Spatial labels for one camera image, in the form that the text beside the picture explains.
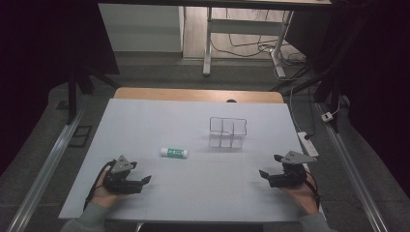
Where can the white power strip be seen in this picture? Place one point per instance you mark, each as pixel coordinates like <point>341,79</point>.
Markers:
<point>307,144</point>

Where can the white cabinet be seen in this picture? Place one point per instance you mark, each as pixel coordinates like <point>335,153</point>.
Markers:
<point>141,27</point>

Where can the aluminium rail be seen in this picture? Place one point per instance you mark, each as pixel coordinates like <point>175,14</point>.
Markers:
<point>351,167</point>
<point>45,170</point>

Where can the black rectangular floor frame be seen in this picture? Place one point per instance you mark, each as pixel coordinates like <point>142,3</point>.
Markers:
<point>80,136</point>

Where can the wooden table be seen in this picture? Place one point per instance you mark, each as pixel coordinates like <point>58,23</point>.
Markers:
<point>193,94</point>

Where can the white desk frame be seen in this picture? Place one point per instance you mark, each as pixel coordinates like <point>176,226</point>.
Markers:
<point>245,26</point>

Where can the white green glue stick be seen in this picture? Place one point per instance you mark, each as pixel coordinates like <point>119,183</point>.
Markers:
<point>174,152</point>

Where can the black stand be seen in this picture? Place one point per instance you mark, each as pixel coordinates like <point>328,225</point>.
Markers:
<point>325,80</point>
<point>77,87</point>

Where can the person's right hand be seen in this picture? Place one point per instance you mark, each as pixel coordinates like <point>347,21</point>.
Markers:
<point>303,195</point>

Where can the clear acrylic organizer box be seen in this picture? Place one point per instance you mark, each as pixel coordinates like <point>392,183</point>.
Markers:
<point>228,132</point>

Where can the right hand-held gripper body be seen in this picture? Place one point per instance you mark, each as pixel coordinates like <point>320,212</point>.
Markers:
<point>291,172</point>

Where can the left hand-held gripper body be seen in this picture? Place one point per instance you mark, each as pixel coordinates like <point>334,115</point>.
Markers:
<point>120,180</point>

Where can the person's left hand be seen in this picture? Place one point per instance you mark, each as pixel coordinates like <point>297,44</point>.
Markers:
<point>104,193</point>

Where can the small white adapter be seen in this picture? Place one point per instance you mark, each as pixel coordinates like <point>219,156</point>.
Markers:
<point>327,116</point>

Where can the white table mat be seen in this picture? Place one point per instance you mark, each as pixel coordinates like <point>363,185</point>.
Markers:
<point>193,180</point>

